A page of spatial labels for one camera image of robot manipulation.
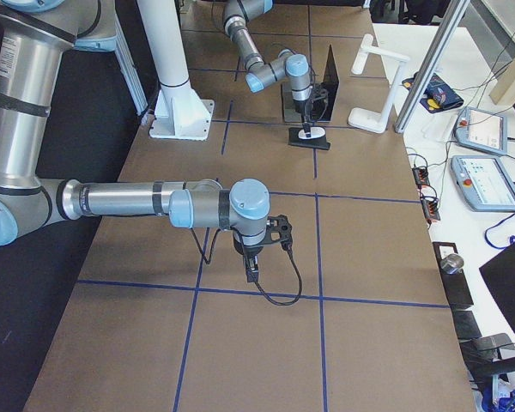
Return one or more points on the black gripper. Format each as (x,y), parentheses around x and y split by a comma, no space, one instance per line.
(248,251)
(302,110)

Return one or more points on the white computer mouse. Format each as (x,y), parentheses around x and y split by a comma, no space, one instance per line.
(313,133)

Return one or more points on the black mouse pad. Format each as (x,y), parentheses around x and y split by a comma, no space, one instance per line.
(317,139)

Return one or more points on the grey laptop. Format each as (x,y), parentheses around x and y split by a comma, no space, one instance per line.
(320,112)

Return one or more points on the black power strip with plugs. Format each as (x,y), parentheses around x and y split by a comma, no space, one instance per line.
(421,176)

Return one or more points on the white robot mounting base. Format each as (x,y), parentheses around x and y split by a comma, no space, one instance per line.
(179,112)

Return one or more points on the navy space print pouch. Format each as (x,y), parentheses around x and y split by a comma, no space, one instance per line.
(439,96)

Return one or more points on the far teach pendant tablet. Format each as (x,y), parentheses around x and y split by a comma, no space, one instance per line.
(481,130)

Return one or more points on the teach pendant tablet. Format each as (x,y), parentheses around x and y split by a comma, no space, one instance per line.
(484,182)
(481,130)

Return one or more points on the near teach pendant tablet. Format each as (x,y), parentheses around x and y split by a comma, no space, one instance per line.
(484,182)

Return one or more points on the silver metal cylinder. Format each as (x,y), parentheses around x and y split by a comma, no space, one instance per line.
(451,264)

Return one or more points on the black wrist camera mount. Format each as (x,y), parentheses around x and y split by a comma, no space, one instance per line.
(278,230)
(320,93)

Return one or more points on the aluminium frame post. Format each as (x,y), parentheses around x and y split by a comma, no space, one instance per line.
(453,16)

